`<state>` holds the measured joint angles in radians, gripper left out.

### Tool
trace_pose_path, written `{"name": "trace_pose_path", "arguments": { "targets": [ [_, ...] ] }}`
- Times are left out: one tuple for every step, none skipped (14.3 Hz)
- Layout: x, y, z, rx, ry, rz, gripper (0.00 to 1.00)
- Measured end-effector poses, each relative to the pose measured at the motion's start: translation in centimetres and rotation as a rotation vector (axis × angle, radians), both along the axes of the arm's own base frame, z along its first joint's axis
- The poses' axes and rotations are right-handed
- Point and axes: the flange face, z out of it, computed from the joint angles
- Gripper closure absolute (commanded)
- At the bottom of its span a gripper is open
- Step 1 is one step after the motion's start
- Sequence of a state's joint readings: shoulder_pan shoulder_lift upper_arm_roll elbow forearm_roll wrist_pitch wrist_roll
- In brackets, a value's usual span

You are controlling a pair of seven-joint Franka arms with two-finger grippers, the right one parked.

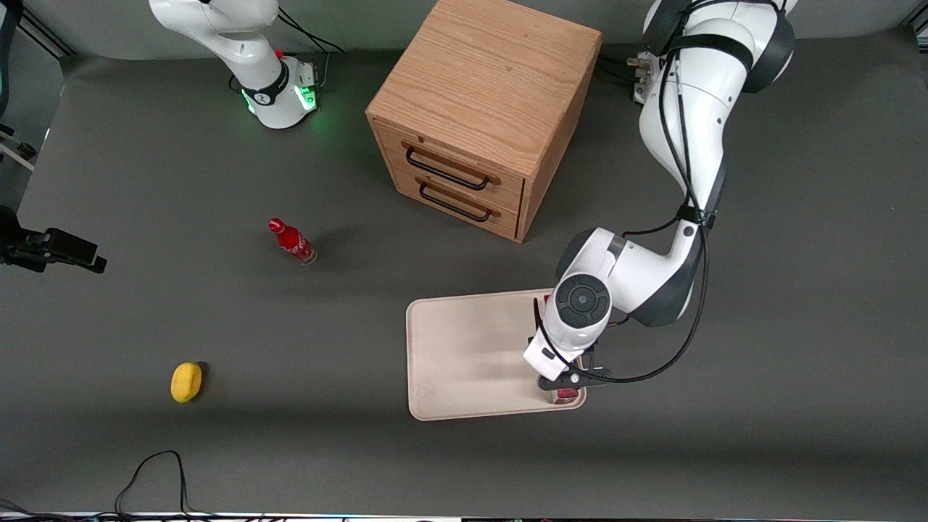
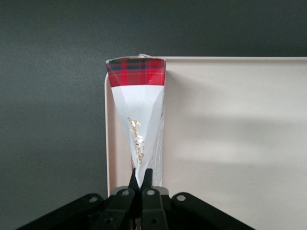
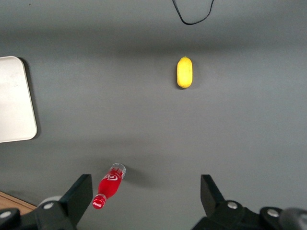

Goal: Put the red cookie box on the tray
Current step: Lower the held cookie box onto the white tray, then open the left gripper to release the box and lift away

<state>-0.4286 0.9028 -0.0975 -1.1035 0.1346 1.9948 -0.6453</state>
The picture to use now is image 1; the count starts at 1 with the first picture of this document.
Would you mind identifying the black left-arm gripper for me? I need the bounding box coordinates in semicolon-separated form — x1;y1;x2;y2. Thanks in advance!
536;348;611;392

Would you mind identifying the black right arm base cable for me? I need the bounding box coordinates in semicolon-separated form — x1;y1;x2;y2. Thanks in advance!
277;7;346;91

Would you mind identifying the white caster foot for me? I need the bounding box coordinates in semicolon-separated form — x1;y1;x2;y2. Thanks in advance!
0;124;37;172

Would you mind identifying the red cola bottle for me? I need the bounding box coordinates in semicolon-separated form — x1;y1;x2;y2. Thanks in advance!
268;217;318;266

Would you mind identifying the white rectangular tray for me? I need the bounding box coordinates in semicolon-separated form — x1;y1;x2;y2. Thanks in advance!
406;289;587;421

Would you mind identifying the black clamp-mounted device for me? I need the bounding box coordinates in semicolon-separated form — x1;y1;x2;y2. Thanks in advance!
0;205;108;275

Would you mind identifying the wooden drawer front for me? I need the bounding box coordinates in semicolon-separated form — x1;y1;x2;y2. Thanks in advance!
388;161;523;241
377;120;526;212

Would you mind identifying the thin black looped cable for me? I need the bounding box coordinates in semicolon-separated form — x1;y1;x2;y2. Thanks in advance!
115;450;191;517

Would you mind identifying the yellow lemon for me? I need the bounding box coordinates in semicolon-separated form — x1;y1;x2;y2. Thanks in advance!
170;362;203;404

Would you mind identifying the wooden drawer cabinet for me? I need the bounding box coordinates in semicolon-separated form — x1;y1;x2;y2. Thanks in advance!
365;0;603;244

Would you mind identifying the black drawer handle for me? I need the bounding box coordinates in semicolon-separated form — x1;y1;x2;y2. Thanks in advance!
404;143;502;192
418;178;502;223

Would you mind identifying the red cookie box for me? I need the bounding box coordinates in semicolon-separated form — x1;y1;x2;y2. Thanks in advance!
542;292;581;404

